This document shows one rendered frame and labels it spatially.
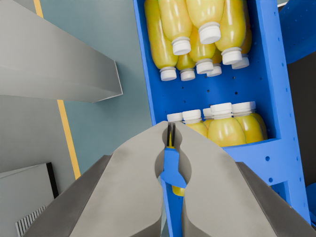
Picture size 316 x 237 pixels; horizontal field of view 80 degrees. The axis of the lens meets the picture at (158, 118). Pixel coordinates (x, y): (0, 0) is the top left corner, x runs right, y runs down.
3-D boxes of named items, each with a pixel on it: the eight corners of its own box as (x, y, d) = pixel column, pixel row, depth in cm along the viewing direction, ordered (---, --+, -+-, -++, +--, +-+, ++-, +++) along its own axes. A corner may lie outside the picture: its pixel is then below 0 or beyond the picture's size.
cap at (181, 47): (179, 50, 44) (181, 57, 44) (168, 47, 42) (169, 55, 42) (193, 43, 41) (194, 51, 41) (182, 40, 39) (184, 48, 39)
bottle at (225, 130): (261, 215, 32) (244, 107, 32) (218, 216, 34) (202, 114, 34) (251, 197, 39) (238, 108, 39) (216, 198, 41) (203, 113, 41)
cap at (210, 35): (201, 28, 35) (203, 38, 35) (223, 26, 35) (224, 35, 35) (197, 38, 38) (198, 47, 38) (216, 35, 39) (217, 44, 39)
